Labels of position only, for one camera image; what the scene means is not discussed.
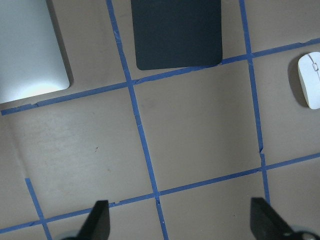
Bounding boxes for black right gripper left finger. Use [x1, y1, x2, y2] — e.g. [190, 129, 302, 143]
[76, 200, 111, 240]

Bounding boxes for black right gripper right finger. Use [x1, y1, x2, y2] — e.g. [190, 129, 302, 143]
[250, 197, 300, 240]

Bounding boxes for white computer mouse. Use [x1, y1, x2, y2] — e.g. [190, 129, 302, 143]
[297, 51, 320, 110]

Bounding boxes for silver laptop notebook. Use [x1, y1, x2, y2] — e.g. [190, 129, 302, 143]
[0, 0, 72, 104]

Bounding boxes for black mousepad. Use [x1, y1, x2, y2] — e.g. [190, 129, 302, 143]
[130, 0, 223, 71]

